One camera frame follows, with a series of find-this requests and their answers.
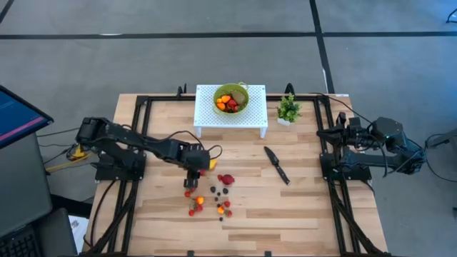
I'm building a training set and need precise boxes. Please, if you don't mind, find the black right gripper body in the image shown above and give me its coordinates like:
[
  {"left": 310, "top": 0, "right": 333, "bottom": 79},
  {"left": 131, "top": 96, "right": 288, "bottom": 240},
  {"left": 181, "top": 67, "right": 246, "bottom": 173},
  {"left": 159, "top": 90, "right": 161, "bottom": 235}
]
[{"left": 337, "top": 111, "right": 372, "bottom": 151}]

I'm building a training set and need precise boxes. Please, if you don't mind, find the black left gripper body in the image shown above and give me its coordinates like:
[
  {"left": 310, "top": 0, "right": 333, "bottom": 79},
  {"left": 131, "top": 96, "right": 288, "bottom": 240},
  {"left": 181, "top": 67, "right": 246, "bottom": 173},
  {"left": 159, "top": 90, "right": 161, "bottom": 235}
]
[{"left": 183, "top": 167, "right": 201, "bottom": 190}]

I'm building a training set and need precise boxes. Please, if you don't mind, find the green colander bowl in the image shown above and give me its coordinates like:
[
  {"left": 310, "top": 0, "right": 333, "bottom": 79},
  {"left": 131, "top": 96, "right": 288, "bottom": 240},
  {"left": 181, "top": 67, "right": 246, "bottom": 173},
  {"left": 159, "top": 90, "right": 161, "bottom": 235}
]
[{"left": 213, "top": 81, "right": 251, "bottom": 116}]

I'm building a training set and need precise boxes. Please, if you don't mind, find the brown plastic kiwi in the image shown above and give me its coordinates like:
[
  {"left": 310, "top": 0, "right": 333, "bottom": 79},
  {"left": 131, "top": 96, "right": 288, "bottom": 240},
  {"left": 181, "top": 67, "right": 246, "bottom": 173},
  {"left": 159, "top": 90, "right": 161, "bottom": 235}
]
[{"left": 231, "top": 91, "right": 247, "bottom": 106}]

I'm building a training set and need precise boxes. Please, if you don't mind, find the small green potted plant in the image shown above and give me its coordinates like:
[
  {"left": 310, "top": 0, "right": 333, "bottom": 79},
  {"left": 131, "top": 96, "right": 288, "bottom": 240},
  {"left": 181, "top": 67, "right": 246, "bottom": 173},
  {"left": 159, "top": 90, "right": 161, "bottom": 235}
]
[{"left": 276, "top": 91, "right": 303, "bottom": 128}]

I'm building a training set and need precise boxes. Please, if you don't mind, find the black kitchen knife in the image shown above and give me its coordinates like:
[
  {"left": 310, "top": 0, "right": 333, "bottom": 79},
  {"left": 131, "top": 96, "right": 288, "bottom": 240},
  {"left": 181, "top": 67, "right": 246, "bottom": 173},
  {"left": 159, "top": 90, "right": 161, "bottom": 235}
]
[{"left": 263, "top": 145, "right": 292, "bottom": 186}]

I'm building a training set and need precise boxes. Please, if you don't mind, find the white perforated shelf riser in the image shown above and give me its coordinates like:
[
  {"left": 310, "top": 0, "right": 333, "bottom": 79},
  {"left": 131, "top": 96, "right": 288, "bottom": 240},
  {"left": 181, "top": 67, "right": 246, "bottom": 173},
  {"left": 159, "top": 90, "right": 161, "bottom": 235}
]
[{"left": 193, "top": 84, "right": 268, "bottom": 139}]

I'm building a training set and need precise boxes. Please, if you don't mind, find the white paper sheet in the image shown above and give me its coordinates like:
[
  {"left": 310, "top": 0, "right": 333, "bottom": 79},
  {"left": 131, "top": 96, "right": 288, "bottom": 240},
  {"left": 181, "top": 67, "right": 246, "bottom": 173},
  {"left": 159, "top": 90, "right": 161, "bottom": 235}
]
[{"left": 67, "top": 215, "right": 90, "bottom": 247}]

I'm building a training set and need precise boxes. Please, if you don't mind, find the computer monitor blue screen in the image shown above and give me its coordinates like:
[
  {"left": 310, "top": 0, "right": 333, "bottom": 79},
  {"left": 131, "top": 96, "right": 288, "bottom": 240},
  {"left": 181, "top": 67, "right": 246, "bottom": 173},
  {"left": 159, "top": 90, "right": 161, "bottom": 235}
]
[{"left": 0, "top": 84, "right": 54, "bottom": 150}]

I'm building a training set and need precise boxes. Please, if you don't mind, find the black keyboard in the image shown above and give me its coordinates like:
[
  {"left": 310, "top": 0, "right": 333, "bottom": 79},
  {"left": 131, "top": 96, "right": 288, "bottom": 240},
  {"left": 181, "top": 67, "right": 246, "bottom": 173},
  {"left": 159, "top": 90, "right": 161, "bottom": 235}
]
[{"left": 0, "top": 224, "right": 40, "bottom": 257}]

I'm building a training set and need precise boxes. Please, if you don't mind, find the black aluminium table frame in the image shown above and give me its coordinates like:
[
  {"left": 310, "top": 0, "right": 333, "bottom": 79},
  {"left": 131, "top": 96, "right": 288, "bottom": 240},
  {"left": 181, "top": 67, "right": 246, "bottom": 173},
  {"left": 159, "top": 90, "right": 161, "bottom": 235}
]
[{"left": 80, "top": 82, "right": 392, "bottom": 257}]

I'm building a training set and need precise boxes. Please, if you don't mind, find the black floor cable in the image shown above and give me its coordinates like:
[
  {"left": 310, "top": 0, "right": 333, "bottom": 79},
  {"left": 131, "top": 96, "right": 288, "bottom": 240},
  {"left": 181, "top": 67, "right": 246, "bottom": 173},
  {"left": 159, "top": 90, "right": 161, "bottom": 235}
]
[
  {"left": 423, "top": 132, "right": 457, "bottom": 183},
  {"left": 36, "top": 126, "right": 82, "bottom": 165}
]

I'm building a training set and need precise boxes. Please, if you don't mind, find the yellow extension cable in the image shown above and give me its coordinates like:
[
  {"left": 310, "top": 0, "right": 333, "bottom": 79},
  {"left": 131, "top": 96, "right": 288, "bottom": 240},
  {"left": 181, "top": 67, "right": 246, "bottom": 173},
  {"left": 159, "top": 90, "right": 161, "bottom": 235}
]
[{"left": 45, "top": 144, "right": 92, "bottom": 172}]

